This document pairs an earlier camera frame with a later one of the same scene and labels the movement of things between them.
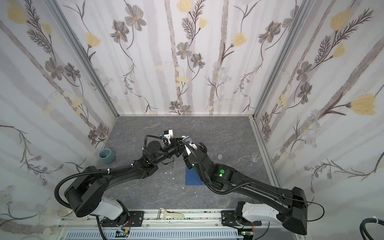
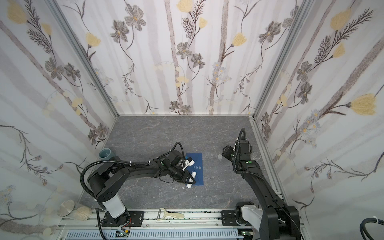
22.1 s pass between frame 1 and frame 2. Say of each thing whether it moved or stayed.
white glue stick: moved
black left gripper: moved
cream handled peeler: stayed
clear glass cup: stayed
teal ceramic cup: stayed
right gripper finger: moved
